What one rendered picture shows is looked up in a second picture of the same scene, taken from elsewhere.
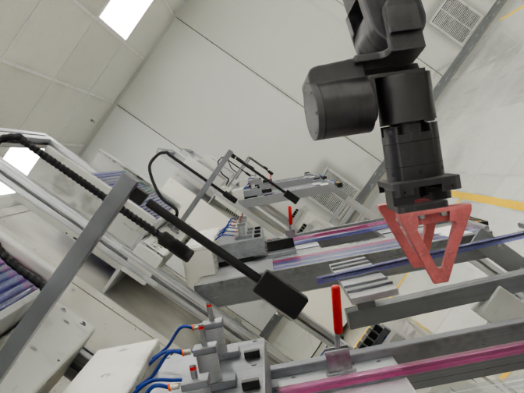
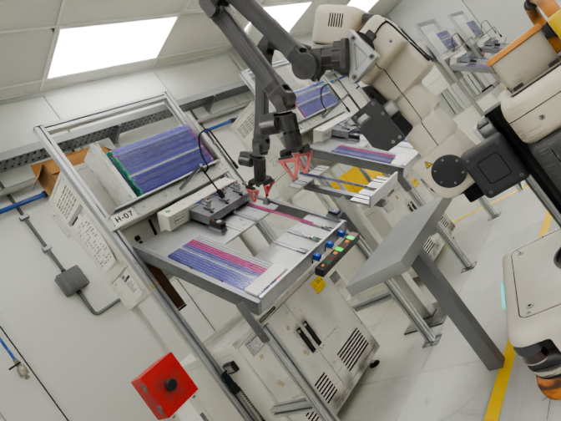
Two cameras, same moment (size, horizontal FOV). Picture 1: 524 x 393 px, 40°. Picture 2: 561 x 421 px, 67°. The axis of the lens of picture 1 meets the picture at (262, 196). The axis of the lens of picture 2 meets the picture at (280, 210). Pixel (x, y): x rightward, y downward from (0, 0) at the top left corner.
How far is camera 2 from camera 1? 161 cm
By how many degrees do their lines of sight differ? 42
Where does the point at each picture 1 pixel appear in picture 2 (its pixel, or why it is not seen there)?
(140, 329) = not seen: hidden behind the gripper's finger
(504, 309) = (341, 202)
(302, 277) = (336, 158)
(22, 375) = (194, 184)
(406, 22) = (255, 150)
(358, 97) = (245, 161)
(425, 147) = (257, 175)
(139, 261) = not seen: hidden behind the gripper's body
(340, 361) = (265, 201)
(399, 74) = (254, 159)
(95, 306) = (276, 142)
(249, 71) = not seen: outside the picture
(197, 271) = (317, 138)
